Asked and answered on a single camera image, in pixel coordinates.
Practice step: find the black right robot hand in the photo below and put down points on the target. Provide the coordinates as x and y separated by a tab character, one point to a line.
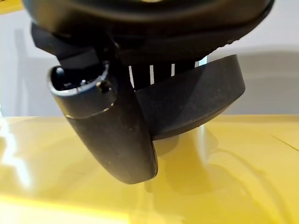
112	140

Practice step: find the yellow shelf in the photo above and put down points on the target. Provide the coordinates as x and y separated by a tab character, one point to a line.
58	182

